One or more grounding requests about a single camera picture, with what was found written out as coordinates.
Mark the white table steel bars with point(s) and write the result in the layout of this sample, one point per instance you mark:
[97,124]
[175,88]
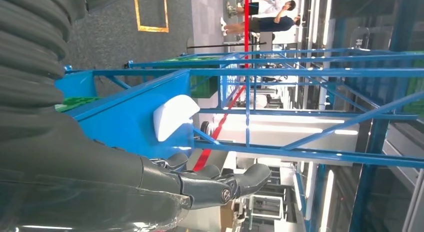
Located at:
[275,134]

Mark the person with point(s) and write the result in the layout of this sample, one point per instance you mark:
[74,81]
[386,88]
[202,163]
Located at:
[275,24]
[271,7]

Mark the white curved plastic part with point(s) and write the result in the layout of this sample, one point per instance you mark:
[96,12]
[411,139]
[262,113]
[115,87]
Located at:
[172,118]

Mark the green plastic crate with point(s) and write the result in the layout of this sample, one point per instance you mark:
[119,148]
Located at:
[76,103]
[198,59]
[205,88]

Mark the red barrier belt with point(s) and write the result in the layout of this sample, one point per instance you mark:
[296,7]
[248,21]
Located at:
[246,28]

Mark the blue metal shelf rack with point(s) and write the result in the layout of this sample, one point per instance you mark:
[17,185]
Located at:
[126,124]
[298,53]

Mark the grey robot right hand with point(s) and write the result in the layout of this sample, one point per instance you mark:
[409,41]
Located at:
[99,190]

